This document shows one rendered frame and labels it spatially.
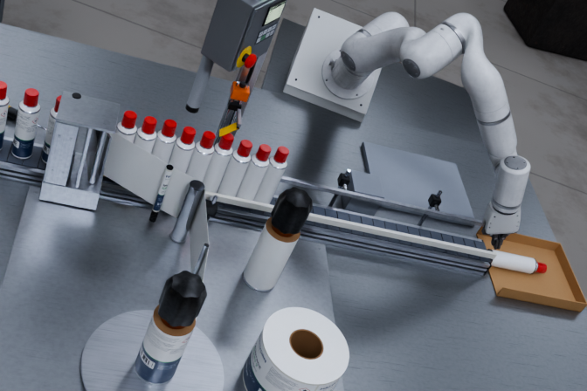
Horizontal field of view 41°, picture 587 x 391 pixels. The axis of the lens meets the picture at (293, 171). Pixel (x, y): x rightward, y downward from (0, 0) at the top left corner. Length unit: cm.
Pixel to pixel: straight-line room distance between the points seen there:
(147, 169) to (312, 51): 102
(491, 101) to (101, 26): 275
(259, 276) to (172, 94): 85
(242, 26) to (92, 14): 266
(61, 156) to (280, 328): 66
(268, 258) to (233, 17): 58
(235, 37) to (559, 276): 137
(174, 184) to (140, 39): 245
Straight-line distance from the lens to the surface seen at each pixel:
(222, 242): 206
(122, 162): 202
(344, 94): 277
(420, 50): 206
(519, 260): 253
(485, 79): 201
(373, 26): 243
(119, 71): 261
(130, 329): 180
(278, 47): 302
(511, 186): 225
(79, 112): 189
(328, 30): 284
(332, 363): 173
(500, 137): 212
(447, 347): 220
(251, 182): 211
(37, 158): 214
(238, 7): 184
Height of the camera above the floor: 231
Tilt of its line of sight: 37 degrees down
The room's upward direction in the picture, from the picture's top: 25 degrees clockwise
